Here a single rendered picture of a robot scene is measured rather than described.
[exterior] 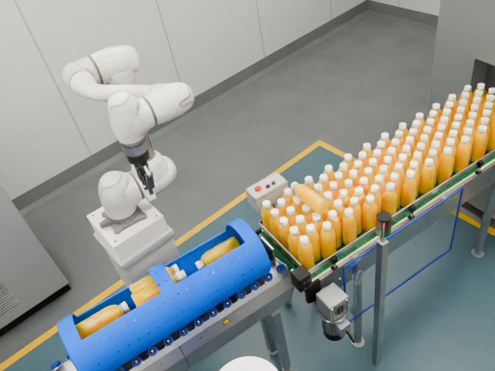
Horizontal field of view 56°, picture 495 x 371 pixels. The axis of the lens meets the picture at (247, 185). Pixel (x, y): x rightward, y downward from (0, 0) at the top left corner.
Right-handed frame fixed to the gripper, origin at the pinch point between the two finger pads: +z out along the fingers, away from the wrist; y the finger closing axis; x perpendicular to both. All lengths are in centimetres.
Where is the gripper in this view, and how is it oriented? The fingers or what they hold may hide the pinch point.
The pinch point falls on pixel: (149, 192)
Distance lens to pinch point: 175.8
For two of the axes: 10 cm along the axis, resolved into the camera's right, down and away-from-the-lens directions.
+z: 0.9, 7.2, 6.9
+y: -5.9, -5.2, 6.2
